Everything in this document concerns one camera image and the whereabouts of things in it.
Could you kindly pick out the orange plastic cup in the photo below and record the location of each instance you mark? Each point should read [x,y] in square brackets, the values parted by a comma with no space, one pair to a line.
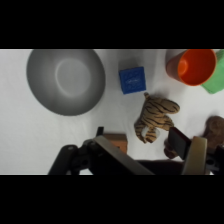
[193,66]

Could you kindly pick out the small wooden block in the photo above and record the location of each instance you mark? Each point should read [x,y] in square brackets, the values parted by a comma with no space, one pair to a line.
[117,140]

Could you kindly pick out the blue cube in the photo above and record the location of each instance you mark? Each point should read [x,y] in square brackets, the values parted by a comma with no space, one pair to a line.
[132,80]

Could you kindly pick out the grey bowl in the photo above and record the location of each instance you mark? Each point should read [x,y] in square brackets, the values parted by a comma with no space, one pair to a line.
[65,81]

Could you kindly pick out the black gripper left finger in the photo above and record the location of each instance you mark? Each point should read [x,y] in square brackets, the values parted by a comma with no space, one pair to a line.
[110,156]

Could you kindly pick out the brown plush toy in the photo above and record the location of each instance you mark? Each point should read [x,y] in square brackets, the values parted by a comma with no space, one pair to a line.
[213,130]

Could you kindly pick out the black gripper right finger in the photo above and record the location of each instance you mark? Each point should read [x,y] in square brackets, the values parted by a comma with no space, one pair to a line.
[193,155]

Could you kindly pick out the green plastic cup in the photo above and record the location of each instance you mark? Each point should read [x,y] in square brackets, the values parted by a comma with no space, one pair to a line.
[215,82]

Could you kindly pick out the striped tiger plush toy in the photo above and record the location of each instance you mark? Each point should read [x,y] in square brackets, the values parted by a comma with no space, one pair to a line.
[156,116]

